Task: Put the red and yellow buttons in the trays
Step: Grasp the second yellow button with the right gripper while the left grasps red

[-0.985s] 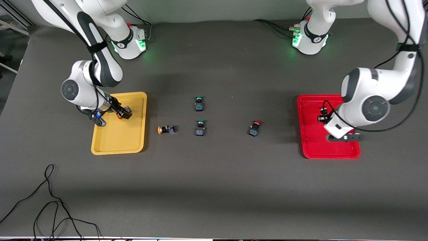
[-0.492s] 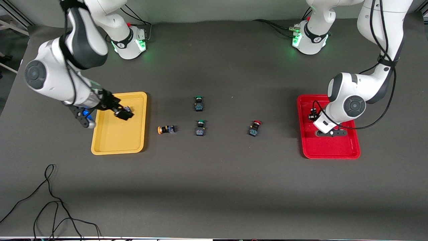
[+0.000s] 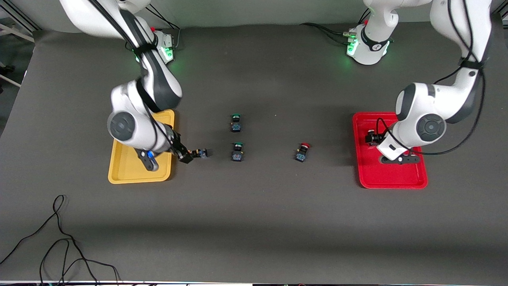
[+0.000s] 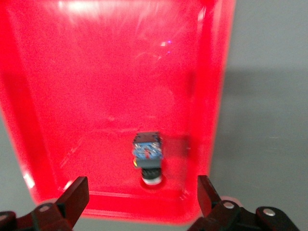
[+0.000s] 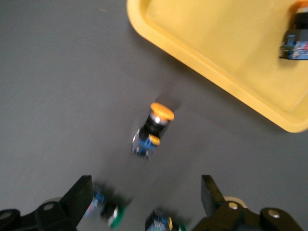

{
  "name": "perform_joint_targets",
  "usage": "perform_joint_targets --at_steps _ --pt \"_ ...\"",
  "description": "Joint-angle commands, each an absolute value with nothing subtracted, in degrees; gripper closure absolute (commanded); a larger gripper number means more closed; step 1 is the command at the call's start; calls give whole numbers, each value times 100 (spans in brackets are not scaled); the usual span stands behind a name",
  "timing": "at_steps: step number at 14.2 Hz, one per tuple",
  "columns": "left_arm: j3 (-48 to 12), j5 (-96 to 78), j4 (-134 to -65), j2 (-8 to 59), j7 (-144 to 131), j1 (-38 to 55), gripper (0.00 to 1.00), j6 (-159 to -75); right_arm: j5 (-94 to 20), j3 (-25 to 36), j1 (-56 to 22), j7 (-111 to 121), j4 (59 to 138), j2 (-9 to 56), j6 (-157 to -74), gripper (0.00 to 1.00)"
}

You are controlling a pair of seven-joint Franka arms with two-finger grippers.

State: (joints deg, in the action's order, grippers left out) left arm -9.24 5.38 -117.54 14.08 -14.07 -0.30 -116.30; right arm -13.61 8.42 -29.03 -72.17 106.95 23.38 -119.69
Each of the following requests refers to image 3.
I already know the red plastic tray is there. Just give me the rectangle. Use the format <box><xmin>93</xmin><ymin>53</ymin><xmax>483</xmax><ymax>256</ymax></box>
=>
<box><xmin>352</xmin><ymin>112</ymin><xmax>428</xmax><ymax>189</ymax></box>

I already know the yellow plastic tray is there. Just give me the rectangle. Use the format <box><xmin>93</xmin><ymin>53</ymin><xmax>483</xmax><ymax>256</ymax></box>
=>
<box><xmin>108</xmin><ymin>108</ymin><xmax>175</xmax><ymax>185</ymax></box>

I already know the black right base cable bundle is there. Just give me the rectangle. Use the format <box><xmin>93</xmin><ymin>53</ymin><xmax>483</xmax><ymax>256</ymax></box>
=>
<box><xmin>145</xmin><ymin>6</ymin><xmax>181</xmax><ymax>50</ymax></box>

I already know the dark grey table cloth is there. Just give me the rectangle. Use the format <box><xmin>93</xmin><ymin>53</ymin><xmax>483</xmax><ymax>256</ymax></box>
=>
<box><xmin>0</xmin><ymin>18</ymin><xmax>508</xmax><ymax>284</ymax></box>

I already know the black aluminium frame rail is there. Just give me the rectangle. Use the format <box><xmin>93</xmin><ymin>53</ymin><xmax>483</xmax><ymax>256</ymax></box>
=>
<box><xmin>0</xmin><ymin>0</ymin><xmax>42</xmax><ymax>32</ymax></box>

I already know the thin black loose cable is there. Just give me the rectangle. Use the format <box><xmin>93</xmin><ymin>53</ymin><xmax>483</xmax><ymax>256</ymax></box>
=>
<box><xmin>0</xmin><ymin>194</ymin><xmax>120</xmax><ymax>286</ymax></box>

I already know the white frame bar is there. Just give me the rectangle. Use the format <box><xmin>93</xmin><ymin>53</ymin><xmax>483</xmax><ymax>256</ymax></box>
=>
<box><xmin>0</xmin><ymin>22</ymin><xmax>35</xmax><ymax>43</ymax></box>

